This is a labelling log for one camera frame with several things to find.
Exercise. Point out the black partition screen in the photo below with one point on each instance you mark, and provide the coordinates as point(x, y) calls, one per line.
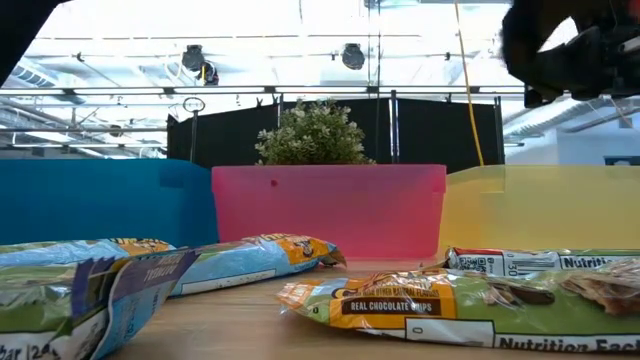
point(430, 130)

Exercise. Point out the red-ended granola bar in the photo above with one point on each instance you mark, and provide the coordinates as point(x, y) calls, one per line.
point(525, 261)

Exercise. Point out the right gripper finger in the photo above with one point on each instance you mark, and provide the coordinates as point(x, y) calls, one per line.
point(535, 96)
point(565, 70)

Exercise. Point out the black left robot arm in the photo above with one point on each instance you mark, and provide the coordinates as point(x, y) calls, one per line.
point(15, 20)

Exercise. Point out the yellow plastic bin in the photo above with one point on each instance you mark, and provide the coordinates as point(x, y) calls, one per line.
point(550, 210)

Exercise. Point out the pink-red plastic bin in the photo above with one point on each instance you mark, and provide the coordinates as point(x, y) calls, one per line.
point(325, 215)

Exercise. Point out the dark blue background box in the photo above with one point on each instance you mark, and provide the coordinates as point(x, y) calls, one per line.
point(622, 160)

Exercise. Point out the grey ceiling rail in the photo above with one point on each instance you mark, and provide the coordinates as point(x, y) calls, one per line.
point(125, 90)

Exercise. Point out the small green potted plant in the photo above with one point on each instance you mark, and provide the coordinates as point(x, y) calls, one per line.
point(312, 135)

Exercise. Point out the blue-ended granola bar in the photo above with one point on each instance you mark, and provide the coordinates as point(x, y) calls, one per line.
point(50, 300)

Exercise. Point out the black ceiling spotlight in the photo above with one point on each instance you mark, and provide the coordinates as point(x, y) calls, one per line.
point(353, 56)
point(192, 57)

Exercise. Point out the blue plastic bin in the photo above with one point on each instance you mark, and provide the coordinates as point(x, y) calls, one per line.
point(75, 200)

